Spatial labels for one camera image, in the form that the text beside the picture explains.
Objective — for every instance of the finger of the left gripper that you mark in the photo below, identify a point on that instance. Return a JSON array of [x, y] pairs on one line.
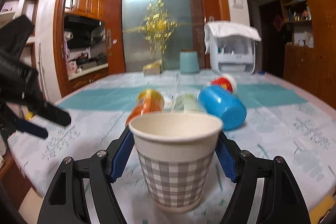
[[23, 125], [50, 112]]

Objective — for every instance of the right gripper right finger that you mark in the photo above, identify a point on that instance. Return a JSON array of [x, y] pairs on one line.
[[281, 201]]

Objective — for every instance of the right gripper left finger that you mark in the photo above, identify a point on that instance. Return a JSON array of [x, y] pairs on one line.
[[65, 200]]

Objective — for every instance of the grey checkered paper cup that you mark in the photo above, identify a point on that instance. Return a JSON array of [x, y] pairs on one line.
[[175, 151]]

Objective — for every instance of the blue plastic cup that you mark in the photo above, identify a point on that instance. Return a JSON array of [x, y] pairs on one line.
[[224, 105]]

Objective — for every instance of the red paper cup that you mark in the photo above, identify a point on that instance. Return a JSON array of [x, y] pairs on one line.
[[225, 81]]

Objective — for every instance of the tree pattern tablecloth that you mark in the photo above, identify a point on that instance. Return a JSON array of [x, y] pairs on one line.
[[280, 121]]

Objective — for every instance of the orange plastic bottle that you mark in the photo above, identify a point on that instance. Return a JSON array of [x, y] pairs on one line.
[[148, 101]]

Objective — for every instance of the yellow tissue box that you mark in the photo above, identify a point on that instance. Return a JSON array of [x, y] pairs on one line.
[[154, 68]]

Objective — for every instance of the green label clear bottle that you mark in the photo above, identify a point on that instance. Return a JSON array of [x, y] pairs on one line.
[[187, 103]]

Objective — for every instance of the frosted glass sliding door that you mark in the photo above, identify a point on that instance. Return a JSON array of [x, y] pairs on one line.
[[159, 30]]

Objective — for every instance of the teal canister brown lid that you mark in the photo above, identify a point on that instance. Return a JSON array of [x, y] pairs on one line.
[[188, 62]]

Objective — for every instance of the white desktop organizer box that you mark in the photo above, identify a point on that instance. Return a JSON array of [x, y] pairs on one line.
[[232, 54]]

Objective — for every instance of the white towel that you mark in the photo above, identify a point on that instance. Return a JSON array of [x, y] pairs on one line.
[[223, 29]]

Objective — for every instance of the wooden wall cabinet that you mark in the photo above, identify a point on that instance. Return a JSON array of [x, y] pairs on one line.
[[310, 49]]

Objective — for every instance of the white wall switch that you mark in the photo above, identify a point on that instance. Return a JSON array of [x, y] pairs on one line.
[[237, 4]]

